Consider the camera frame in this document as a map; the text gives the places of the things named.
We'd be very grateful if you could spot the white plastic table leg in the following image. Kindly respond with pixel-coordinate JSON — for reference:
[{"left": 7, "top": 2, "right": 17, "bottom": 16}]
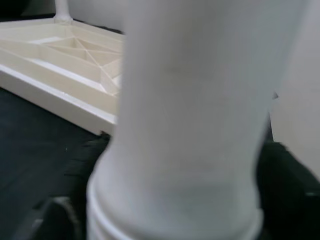
[
  {"left": 53, "top": 0, "right": 73, "bottom": 25},
  {"left": 86, "top": 0, "right": 310, "bottom": 240}
]

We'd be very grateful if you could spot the cream plastic children table top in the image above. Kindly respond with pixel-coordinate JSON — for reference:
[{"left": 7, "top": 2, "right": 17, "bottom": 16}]
[{"left": 0, "top": 18, "right": 126, "bottom": 136}]

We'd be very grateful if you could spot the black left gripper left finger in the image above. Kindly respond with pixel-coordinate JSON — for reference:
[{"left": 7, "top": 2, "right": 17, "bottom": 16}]
[{"left": 37, "top": 132, "right": 112, "bottom": 240}]

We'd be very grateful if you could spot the black tablecloth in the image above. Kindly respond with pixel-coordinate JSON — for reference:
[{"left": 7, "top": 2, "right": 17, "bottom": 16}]
[{"left": 0, "top": 11, "right": 126, "bottom": 240}]

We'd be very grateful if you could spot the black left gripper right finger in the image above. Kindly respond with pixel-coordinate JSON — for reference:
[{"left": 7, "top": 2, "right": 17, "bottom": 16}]
[{"left": 254, "top": 141, "right": 320, "bottom": 240}]

